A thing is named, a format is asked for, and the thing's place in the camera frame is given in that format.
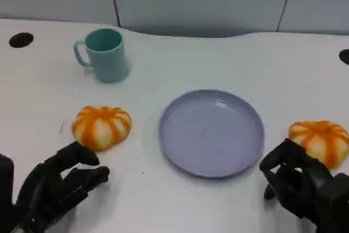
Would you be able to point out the lilac plate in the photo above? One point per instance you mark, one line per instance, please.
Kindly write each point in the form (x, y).
(211, 134)

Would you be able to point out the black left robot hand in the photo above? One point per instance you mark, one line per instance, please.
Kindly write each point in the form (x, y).
(46, 186)

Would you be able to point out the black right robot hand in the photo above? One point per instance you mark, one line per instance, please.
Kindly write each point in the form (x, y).
(305, 186)

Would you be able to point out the pale green mug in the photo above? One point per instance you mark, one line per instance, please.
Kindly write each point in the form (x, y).
(109, 61)

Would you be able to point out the orange white toy bread roll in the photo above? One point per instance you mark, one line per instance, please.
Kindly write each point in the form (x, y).
(324, 141)
(102, 128)

